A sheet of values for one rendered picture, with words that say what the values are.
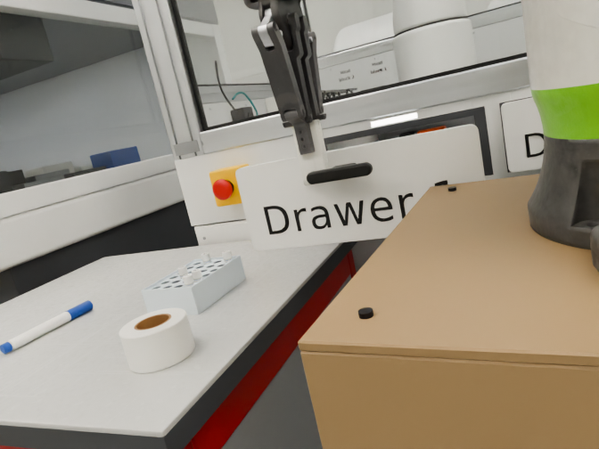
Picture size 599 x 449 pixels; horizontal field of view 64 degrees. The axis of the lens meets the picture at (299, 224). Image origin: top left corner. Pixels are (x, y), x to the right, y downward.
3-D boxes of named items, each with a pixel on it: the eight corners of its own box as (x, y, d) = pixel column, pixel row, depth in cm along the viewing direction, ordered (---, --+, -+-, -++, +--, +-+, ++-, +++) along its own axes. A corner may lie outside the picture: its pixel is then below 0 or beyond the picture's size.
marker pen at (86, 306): (8, 355, 62) (4, 344, 62) (1, 355, 63) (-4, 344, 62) (94, 309, 74) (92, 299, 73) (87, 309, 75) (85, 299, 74)
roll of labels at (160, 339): (132, 353, 54) (121, 320, 53) (193, 334, 56) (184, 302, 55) (127, 381, 47) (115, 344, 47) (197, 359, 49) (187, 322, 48)
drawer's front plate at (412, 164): (490, 226, 52) (477, 124, 49) (253, 251, 63) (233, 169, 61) (490, 222, 53) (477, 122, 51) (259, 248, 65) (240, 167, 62)
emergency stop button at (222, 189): (231, 199, 91) (225, 178, 90) (213, 202, 93) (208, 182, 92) (239, 196, 94) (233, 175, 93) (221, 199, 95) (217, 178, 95)
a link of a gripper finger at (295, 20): (299, 13, 51) (293, 11, 49) (319, 120, 53) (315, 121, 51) (266, 23, 52) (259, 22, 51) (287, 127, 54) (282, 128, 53)
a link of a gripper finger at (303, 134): (306, 105, 53) (296, 107, 50) (315, 151, 54) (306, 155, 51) (293, 109, 53) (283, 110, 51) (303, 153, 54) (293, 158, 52)
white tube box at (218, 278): (198, 314, 62) (191, 287, 61) (148, 316, 65) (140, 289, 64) (246, 278, 72) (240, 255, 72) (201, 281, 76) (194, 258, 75)
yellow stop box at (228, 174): (246, 203, 93) (237, 167, 91) (215, 208, 96) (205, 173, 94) (258, 198, 97) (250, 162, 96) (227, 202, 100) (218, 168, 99)
